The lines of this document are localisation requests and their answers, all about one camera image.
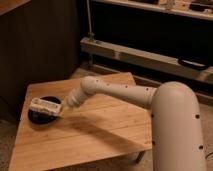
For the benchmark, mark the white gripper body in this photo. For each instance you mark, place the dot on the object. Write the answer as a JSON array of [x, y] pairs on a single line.
[[70, 101]]

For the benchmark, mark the white plastic bottle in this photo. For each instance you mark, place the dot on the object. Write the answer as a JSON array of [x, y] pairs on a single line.
[[45, 106]]

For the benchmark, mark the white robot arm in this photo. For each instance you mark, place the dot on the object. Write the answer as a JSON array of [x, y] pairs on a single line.
[[177, 139]]

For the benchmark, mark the black ceramic bowl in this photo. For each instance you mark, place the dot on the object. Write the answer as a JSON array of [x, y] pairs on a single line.
[[42, 118]]

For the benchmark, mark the wooden table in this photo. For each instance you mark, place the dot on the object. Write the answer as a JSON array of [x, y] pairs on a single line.
[[101, 128]]

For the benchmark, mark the wooden cabinet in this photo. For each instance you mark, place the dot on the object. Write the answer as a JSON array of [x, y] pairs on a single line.
[[39, 42]]

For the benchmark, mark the metal pole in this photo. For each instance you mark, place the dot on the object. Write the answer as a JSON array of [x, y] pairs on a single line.
[[90, 33]]

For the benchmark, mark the wooden shelf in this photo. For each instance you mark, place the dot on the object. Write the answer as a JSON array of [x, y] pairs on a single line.
[[175, 7]]

